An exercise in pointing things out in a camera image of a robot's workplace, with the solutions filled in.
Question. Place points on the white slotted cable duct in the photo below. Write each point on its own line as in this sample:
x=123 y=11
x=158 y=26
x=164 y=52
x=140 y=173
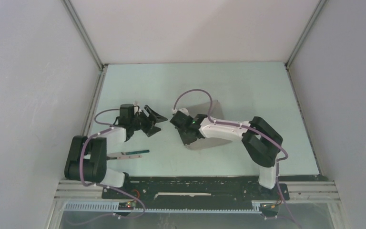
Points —
x=129 y=207

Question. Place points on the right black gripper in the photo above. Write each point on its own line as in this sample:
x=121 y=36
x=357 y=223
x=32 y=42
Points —
x=186 y=141

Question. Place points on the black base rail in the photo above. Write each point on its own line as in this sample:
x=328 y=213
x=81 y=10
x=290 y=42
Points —
x=203 y=193

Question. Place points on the grey cloth napkin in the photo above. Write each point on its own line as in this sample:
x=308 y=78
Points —
x=216 y=111

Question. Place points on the aluminium frame post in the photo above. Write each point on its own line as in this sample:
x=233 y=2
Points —
x=304 y=34
x=76 y=20

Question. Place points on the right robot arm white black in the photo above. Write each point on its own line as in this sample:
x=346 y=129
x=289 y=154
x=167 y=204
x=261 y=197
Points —
x=261 y=141

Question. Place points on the right aluminium frame post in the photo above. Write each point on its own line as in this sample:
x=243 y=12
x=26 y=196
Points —
x=304 y=34

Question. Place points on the left aluminium frame post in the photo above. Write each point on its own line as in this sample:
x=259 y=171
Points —
x=76 y=20

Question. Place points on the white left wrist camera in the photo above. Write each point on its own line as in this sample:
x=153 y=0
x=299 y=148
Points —
x=137 y=108

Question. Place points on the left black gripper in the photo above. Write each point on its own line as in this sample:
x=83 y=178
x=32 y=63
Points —
x=149 y=124

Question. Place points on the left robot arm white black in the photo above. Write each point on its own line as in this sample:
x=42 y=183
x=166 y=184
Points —
x=87 y=157

